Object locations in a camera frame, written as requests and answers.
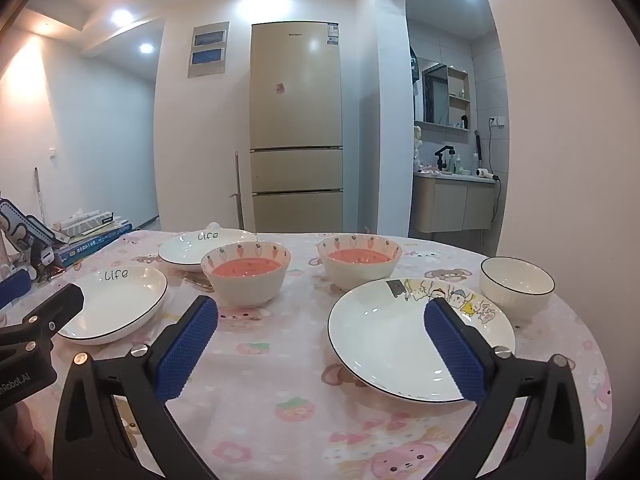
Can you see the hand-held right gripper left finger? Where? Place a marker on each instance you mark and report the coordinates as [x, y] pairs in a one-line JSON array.
[[187, 345]]

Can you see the beige vanity cabinet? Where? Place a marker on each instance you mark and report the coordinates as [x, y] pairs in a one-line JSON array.
[[450, 205]]

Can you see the white plush decoration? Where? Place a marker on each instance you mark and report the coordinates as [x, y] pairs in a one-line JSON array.
[[418, 142]]

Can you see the pink fridge sticker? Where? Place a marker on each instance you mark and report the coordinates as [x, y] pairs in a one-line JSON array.
[[280, 87]]

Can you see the green bottle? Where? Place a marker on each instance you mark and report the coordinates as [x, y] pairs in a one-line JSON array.
[[452, 162]]

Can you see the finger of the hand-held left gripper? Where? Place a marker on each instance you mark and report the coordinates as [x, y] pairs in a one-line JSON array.
[[55, 310], [14, 287]]

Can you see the carrot print bowl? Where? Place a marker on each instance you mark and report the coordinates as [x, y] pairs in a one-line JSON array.
[[357, 272], [245, 285]]

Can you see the beige refrigerator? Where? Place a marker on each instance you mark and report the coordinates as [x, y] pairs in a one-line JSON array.
[[295, 125]]

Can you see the pink printed tablecloth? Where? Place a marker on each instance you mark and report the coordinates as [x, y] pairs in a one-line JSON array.
[[280, 360]]

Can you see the person's left hand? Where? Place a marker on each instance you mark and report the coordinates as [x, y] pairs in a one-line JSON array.
[[30, 447]]

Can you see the recessed ceiling light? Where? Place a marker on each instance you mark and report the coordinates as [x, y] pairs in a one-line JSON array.
[[146, 48], [122, 17]]

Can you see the grey wall panel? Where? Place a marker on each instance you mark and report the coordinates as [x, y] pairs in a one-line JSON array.
[[207, 50]]

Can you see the white wall socket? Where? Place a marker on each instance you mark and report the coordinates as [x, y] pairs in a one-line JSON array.
[[496, 121]]

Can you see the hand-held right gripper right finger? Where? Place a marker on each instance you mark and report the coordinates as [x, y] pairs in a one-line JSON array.
[[457, 350]]

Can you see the thin metal rod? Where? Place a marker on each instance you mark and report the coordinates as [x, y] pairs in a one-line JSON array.
[[39, 195]]

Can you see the black hair styling tool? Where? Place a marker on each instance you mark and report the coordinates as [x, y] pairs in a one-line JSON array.
[[479, 145]]

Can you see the mirror cabinet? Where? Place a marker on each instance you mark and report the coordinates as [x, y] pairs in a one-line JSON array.
[[440, 95]]

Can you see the white hair dryer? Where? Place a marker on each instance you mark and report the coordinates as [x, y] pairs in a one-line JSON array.
[[484, 173]]

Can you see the white fridge label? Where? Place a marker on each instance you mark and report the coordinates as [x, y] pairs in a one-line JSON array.
[[333, 35]]

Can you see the white ribbed bowl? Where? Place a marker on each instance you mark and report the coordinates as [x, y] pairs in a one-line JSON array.
[[515, 295]]

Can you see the grey striped long box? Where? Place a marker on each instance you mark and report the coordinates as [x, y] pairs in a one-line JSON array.
[[82, 223]]

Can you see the white eared plate black lettering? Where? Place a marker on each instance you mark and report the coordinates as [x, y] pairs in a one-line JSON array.
[[200, 250]]

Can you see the black faucet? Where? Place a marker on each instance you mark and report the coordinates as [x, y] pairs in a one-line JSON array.
[[442, 155]]

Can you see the white plate cartoon print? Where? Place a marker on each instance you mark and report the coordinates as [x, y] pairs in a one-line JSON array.
[[385, 340]]

